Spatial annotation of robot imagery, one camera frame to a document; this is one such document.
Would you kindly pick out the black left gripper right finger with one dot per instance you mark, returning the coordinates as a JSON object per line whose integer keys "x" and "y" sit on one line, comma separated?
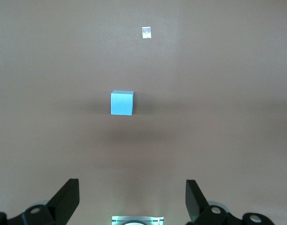
{"x": 197, "y": 201}

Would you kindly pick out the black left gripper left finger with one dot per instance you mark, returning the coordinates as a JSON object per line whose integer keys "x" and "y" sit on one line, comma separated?
{"x": 63, "y": 199}

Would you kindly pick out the blue foam block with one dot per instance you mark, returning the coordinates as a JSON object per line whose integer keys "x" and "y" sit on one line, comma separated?
{"x": 121, "y": 103}

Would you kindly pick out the brown table cover sheet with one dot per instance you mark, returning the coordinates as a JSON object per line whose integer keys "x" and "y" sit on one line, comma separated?
{"x": 63, "y": 70}

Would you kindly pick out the small tape patch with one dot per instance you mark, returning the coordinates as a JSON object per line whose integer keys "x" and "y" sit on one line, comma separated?
{"x": 146, "y": 32}

